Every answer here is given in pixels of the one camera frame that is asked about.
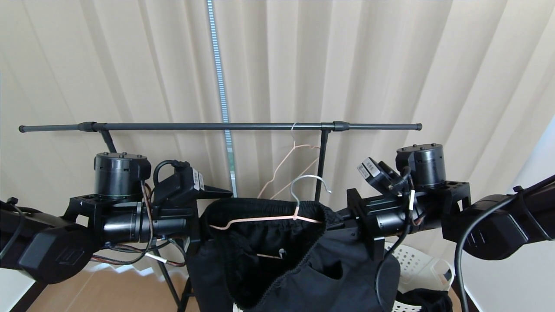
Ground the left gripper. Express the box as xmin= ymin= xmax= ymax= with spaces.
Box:
xmin=104 ymin=184 xmax=234 ymax=261

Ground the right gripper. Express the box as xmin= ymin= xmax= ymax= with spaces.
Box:
xmin=336 ymin=188 xmax=419 ymax=261

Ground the pink clothes hanger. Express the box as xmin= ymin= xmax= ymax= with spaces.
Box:
xmin=209 ymin=175 xmax=332 ymax=260
xmin=257 ymin=123 xmax=322 ymax=201

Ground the black garment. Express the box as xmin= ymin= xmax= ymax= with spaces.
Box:
xmin=397 ymin=288 xmax=454 ymax=312
xmin=186 ymin=197 xmax=402 ymax=312

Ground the white laundry basket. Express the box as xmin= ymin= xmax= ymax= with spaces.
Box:
xmin=385 ymin=243 xmax=456 ymax=312

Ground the black clothes rack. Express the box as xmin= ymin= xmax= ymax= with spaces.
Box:
xmin=19 ymin=121 xmax=422 ymax=312

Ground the beige curtain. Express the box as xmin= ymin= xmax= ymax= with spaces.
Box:
xmin=0 ymin=0 xmax=555 ymax=282

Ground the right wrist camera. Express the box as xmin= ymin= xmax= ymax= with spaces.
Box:
xmin=357 ymin=157 xmax=410 ymax=196

